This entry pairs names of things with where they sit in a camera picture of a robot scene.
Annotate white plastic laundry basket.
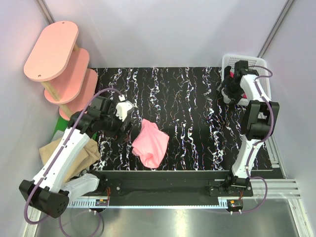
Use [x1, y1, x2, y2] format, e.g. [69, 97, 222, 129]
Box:
[221, 54, 273, 106]

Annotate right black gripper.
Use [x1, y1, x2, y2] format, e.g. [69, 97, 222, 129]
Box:
[216, 75, 244, 105]

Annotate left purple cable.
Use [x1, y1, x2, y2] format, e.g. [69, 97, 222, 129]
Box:
[24, 87, 124, 237]

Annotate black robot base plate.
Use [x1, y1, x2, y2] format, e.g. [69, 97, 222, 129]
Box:
[95, 171, 253, 197]

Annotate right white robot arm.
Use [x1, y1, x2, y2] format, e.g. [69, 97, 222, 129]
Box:
[217, 60, 279, 196]

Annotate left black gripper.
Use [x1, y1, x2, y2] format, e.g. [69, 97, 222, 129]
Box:
[101, 105, 134, 144]

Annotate pink t shirt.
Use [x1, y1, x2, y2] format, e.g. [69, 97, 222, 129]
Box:
[132, 119, 169, 169]

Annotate black garment in basket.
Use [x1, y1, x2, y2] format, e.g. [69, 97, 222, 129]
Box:
[224, 66, 232, 78]

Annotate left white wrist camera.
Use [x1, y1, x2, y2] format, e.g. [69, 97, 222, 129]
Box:
[116, 95, 134, 121]

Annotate beige folded t shirt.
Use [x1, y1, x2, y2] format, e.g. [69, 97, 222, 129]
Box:
[39, 138, 100, 183]

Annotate green folded t shirt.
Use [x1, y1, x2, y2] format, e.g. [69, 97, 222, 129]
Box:
[53, 116, 69, 136]

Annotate purple cable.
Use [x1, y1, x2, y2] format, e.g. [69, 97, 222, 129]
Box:
[24, 87, 124, 237]
[229, 64, 275, 214]

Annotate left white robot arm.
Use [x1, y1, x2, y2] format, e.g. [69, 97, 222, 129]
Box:
[19, 96, 134, 218]

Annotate magenta t shirt in basket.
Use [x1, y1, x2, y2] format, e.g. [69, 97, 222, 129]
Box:
[230, 72, 247, 99]

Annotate pink three-tier shelf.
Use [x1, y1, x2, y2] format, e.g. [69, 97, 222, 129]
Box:
[24, 21, 98, 120]

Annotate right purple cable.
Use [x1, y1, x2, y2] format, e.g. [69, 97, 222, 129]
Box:
[229, 64, 275, 214]

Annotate aluminium frame rail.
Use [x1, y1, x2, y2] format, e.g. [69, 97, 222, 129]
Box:
[33, 179, 302, 208]

